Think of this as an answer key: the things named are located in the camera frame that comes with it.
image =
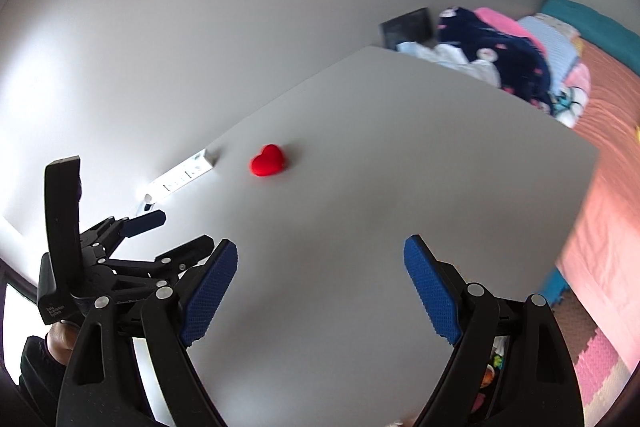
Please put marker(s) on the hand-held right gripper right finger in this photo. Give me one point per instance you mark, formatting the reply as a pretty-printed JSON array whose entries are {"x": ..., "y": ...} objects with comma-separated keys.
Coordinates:
[{"x": 432, "y": 292}]

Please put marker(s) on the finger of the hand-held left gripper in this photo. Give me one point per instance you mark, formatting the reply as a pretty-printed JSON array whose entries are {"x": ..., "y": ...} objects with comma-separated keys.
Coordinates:
[
  {"x": 147, "y": 221},
  {"x": 185, "y": 254}
]

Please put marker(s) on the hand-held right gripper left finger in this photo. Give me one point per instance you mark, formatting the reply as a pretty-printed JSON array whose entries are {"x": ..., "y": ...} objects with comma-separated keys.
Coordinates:
[{"x": 210, "y": 292}]

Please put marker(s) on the black trash bin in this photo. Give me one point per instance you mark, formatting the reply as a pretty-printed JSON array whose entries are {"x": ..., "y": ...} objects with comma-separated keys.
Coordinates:
[{"x": 502, "y": 377}]

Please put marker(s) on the red plush heart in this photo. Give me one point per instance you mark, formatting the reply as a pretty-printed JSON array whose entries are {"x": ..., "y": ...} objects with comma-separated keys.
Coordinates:
[{"x": 267, "y": 162}]

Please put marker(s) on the person's left forearm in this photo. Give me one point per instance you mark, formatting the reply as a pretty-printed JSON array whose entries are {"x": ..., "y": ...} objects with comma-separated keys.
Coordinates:
[{"x": 37, "y": 372}]

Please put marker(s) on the white power strip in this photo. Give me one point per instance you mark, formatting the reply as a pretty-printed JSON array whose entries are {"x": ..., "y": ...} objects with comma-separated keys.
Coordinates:
[{"x": 182, "y": 172}]

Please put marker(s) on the white desk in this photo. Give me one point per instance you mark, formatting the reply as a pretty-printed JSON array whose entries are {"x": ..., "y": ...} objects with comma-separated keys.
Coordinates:
[{"x": 375, "y": 157}]

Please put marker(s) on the foam puzzle floor mat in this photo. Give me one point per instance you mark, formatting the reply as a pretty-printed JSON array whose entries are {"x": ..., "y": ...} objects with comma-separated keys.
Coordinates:
[{"x": 600, "y": 357}]

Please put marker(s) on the bed with pink sheet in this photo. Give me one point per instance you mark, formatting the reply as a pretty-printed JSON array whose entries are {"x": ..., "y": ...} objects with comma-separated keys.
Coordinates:
[{"x": 610, "y": 182}]

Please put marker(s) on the white quilted cloth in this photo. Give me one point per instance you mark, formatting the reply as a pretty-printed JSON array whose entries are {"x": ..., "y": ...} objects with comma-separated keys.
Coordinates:
[{"x": 450, "y": 57}]

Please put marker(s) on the pink white printed blanket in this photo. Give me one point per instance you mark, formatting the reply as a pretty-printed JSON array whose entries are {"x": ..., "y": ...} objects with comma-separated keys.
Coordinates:
[{"x": 575, "y": 92}]

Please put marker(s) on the navy printed clothing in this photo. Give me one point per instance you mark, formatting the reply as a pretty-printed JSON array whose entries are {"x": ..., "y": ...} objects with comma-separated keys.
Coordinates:
[{"x": 505, "y": 52}]

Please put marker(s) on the light blue textured blanket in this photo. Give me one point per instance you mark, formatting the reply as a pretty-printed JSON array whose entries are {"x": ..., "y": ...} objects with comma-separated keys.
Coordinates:
[{"x": 555, "y": 47}]

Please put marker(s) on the pink plush toy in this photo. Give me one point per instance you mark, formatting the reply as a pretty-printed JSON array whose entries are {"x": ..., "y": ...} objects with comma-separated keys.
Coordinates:
[{"x": 500, "y": 19}]

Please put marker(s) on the yellow patterned cloth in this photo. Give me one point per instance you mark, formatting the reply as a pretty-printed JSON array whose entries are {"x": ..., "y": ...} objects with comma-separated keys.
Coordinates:
[{"x": 577, "y": 44}]

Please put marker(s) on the white patterned pillow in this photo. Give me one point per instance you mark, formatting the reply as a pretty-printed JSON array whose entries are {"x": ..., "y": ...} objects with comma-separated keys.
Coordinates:
[{"x": 560, "y": 24}]

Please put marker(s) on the teal pillow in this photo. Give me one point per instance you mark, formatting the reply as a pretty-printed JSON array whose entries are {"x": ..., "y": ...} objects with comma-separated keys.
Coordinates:
[{"x": 600, "y": 27}]

